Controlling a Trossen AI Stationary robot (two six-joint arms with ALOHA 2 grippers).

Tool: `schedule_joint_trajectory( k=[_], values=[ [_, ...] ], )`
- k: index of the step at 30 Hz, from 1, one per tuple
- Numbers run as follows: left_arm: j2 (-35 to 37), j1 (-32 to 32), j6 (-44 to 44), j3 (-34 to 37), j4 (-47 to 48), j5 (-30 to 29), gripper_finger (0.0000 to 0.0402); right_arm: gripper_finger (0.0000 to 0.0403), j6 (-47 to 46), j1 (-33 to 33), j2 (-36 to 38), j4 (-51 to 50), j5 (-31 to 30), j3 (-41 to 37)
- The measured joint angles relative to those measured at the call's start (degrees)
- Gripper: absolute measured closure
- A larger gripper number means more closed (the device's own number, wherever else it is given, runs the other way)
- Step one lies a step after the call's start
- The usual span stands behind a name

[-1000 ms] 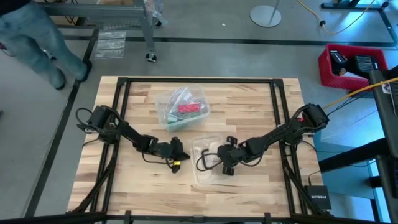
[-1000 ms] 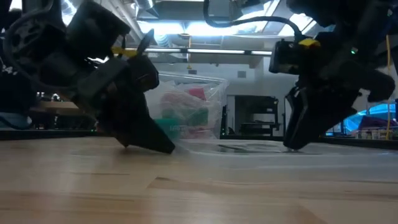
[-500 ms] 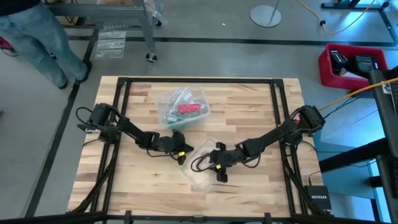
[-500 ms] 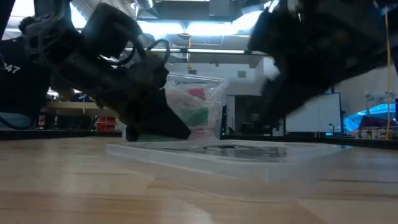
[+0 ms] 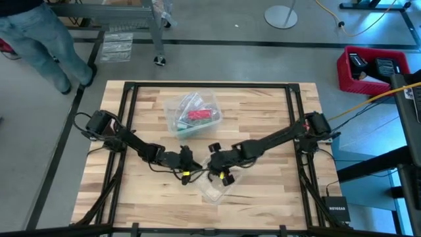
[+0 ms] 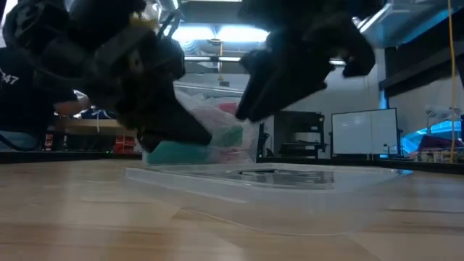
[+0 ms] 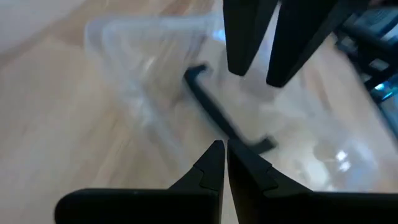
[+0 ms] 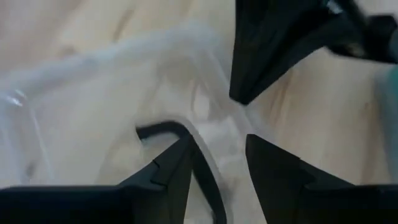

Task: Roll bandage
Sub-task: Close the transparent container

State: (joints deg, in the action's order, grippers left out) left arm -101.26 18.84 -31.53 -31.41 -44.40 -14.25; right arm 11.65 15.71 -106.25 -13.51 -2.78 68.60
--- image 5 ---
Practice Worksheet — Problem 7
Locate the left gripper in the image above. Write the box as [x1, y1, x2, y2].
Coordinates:
[162, 145, 202, 186]

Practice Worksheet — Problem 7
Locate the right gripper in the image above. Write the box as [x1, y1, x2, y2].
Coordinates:
[207, 142, 246, 187]

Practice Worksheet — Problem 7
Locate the clear plastic container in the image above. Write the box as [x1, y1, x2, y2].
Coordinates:
[193, 155, 243, 205]

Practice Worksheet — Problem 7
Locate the red elastic bandage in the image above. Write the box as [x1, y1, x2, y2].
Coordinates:
[187, 109, 212, 121]

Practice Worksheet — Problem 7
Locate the clear plastic storage bin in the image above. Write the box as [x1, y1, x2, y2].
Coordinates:
[163, 89, 224, 141]

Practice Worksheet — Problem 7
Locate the green bandage roll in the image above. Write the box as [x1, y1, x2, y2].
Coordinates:
[177, 118, 213, 133]

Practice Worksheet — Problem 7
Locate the clear plastic sheet on floor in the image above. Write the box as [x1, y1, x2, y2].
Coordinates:
[99, 32, 134, 63]

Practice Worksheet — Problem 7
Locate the round stand base with pole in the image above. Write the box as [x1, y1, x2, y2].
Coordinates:
[264, 0, 299, 30]

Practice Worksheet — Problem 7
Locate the red plastic crate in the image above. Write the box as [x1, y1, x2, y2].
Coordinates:
[336, 45, 411, 96]

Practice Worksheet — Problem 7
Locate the black device in crate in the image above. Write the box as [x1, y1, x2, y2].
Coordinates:
[348, 52, 368, 80]
[374, 57, 401, 79]

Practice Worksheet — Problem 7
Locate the person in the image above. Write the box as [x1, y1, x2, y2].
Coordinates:
[0, 0, 98, 95]

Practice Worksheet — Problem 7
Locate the red tool bag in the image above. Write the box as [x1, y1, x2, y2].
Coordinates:
[0, 38, 17, 60]

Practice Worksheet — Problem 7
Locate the cluttered background desk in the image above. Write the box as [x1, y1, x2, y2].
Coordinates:
[338, 0, 421, 52]

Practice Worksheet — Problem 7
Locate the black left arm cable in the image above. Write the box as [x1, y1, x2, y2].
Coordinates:
[147, 160, 211, 185]

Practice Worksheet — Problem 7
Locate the black looped base cable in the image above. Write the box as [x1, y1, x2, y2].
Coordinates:
[72, 111, 95, 133]

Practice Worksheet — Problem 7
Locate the black Netgear network switch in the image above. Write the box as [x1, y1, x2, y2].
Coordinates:
[321, 196, 351, 223]

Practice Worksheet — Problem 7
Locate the yellow hanging cable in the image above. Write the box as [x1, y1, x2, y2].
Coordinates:
[327, 81, 421, 122]

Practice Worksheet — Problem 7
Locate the yellow floor extension cable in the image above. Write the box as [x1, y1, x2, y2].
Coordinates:
[314, 0, 401, 38]

